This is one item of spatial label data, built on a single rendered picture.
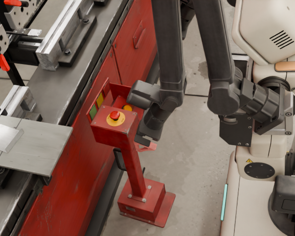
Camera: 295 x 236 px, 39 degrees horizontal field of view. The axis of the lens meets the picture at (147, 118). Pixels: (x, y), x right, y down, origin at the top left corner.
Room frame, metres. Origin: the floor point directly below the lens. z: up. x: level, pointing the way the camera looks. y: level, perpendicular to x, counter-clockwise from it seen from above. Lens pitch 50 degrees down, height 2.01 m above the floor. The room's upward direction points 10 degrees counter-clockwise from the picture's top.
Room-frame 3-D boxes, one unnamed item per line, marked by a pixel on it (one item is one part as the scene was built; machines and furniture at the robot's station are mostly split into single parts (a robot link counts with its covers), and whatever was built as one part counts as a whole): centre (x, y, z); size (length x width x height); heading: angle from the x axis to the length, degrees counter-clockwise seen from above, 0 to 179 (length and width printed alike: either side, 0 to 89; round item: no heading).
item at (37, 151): (0.82, 0.39, 1.00); 0.26 x 0.18 x 0.01; 66
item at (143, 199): (1.08, 0.11, 0.13); 0.10 x 0.10 x 0.01; 61
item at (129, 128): (1.08, 0.11, 0.75); 0.20 x 0.16 x 0.18; 151
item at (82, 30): (1.41, 0.23, 0.89); 0.30 x 0.05 x 0.03; 156
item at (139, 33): (1.75, -0.04, 0.58); 0.15 x 0.02 x 0.07; 156
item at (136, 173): (1.08, 0.11, 0.39); 0.05 x 0.05 x 0.54; 61
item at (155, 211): (1.07, 0.08, 0.06); 0.25 x 0.20 x 0.12; 61
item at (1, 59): (1.00, 0.41, 1.20); 0.04 x 0.02 x 0.10; 66
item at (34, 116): (0.90, 0.46, 0.89); 0.30 x 0.05 x 0.03; 156
